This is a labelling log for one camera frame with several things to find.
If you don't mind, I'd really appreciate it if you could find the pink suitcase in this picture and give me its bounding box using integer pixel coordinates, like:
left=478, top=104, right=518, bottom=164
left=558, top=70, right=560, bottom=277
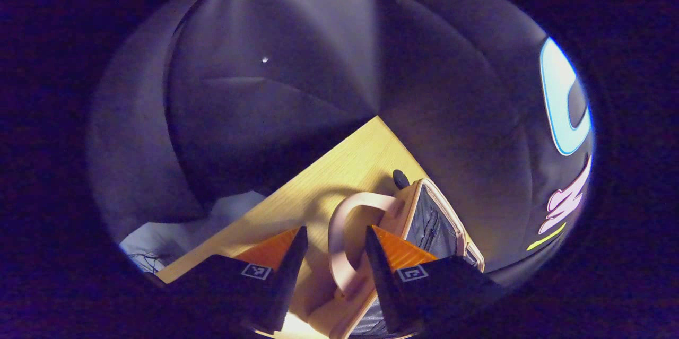
left=308, top=169, right=486, bottom=339

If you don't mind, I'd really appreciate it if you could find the black backdrop cloth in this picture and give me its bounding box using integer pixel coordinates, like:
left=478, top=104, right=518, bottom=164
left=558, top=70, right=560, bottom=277
left=88, top=0, right=595, bottom=289

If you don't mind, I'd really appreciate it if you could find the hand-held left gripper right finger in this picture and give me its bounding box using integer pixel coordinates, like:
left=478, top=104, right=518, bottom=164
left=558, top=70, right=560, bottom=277
left=365, top=225, right=506, bottom=335

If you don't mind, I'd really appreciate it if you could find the white crumpled sheet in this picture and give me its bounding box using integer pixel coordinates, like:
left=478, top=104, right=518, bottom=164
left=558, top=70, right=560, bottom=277
left=119, top=190, right=267, bottom=274

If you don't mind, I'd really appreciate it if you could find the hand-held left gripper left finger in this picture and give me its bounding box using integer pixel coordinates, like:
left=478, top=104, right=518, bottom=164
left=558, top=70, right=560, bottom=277
left=159, top=225, right=309, bottom=335

